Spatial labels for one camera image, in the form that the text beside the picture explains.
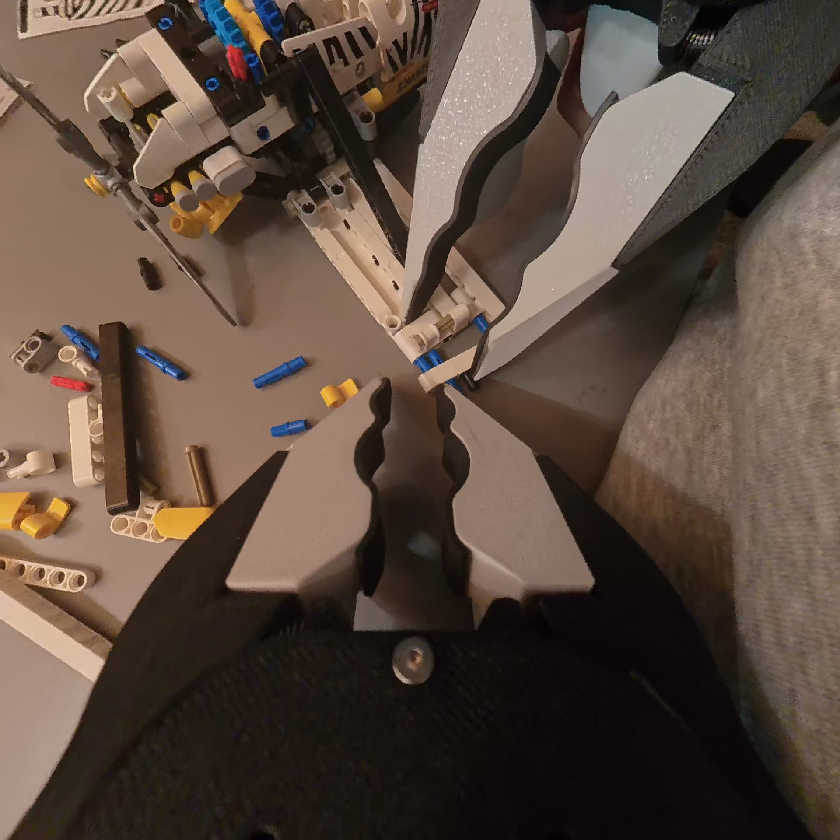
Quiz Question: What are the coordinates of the zebra print sticker sheet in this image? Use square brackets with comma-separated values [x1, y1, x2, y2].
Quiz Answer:
[16, 0, 165, 40]

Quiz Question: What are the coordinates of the white grey lego connector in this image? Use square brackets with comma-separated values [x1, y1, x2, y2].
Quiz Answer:
[0, 449, 56, 480]

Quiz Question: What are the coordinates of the white three-hole lego connector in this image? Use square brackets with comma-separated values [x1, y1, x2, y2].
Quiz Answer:
[110, 499, 170, 544]

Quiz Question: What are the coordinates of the small yellow lego piece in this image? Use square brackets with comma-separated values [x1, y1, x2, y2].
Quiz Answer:
[20, 497, 71, 540]

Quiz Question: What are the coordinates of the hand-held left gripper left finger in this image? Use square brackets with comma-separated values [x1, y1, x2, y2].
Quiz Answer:
[225, 377, 392, 601]

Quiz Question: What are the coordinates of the short white lego beam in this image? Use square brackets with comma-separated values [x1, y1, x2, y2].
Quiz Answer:
[413, 346, 488, 395]

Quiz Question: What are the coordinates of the zebra striped lego helicopter model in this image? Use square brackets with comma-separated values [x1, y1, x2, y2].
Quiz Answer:
[0, 0, 506, 395]

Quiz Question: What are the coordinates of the long black lego beam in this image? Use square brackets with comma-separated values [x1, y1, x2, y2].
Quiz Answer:
[98, 322, 140, 515]

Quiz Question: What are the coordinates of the thin white lego beam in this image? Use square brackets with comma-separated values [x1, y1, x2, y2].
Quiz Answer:
[0, 556, 96, 595]

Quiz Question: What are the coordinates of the person's right hand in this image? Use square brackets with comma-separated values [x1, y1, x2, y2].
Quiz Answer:
[556, 29, 593, 143]

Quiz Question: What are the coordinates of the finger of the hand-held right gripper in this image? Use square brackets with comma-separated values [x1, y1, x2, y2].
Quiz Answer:
[400, 0, 562, 326]
[471, 71, 809, 383]

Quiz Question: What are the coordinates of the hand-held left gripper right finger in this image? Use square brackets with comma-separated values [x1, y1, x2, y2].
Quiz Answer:
[435, 386, 596, 621]

